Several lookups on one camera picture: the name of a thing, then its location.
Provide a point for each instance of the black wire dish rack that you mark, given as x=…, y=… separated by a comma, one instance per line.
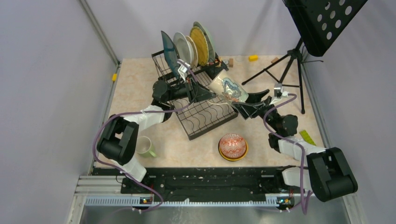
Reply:
x=202, y=117

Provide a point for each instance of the clear round lid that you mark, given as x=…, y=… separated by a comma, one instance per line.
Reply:
x=239, y=59

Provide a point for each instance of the red patterned bowl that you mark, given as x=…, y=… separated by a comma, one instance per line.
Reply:
x=232, y=145

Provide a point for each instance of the light green flower plate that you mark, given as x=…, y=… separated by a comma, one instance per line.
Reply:
x=212, y=53

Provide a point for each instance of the green lego brick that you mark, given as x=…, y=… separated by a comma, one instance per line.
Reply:
x=306, y=137

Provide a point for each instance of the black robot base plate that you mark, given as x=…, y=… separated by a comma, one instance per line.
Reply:
x=250, y=186

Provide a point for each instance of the yellow bowl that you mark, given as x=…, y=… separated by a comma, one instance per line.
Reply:
x=233, y=159

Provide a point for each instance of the green white mug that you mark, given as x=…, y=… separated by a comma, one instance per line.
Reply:
x=145, y=147

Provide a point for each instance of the yellow lego block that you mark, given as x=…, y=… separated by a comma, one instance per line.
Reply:
x=252, y=58

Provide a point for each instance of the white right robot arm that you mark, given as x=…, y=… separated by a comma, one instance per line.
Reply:
x=323, y=171

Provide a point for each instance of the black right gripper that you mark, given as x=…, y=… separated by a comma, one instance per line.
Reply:
x=247, y=110

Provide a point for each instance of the dark teal square plate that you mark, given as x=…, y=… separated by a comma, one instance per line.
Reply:
x=170, y=54

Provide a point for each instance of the beige mug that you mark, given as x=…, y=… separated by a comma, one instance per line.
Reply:
x=228, y=89

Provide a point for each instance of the black music stand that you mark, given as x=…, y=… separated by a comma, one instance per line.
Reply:
x=319, y=23

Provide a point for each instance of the cream floral plate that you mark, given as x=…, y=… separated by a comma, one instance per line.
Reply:
x=194, y=62

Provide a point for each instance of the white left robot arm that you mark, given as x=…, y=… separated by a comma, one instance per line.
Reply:
x=117, y=138

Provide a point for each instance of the brown wooden block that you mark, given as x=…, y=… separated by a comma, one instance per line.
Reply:
x=275, y=60

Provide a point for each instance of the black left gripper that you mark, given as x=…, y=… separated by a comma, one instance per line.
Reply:
x=198, y=92

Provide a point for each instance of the white plate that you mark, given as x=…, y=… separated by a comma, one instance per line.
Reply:
x=183, y=47

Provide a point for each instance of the yellow bamboo pattern plate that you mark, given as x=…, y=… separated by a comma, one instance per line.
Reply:
x=197, y=35

